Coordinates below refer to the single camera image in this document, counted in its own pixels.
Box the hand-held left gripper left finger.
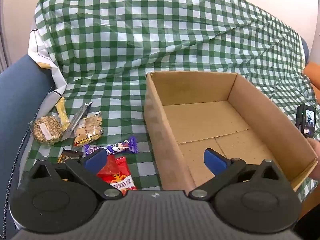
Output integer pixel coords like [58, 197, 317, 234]
[30, 148, 123, 198]

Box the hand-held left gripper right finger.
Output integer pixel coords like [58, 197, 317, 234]
[189, 149, 283, 200]

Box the red snack packet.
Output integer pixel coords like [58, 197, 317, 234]
[96, 155, 137, 190]

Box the purple candy packet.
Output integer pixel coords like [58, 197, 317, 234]
[84, 136, 138, 157]

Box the cardboard box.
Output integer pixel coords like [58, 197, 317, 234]
[144, 71, 319, 193]

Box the silver foil packet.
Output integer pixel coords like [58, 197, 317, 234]
[61, 102, 93, 140]

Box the yellow candy bar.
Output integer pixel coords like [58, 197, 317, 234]
[55, 97, 69, 131]

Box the person's right forearm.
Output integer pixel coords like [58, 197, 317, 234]
[308, 139, 320, 180]

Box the brown chocolate bar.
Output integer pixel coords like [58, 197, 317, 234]
[57, 148, 84, 164]

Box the clear packet of biscuits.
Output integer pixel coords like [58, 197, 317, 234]
[73, 112, 104, 147]

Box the orange cushion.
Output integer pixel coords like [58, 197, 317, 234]
[303, 62, 320, 90]

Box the round peanut brittle packet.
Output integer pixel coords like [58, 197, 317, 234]
[29, 115, 63, 147]

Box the blue fabric sofa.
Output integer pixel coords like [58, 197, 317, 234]
[0, 54, 56, 238]

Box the white pillow with gold print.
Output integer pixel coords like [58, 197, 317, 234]
[27, 27, 67, 98]

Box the green checkered cloth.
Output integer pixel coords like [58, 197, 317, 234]
[24, 0, 318, 205]

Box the grey curtain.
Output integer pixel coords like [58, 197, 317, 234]
[0, 0, 11, 72]

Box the thin dark chain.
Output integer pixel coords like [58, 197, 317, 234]
[7, 122, 34, 200]

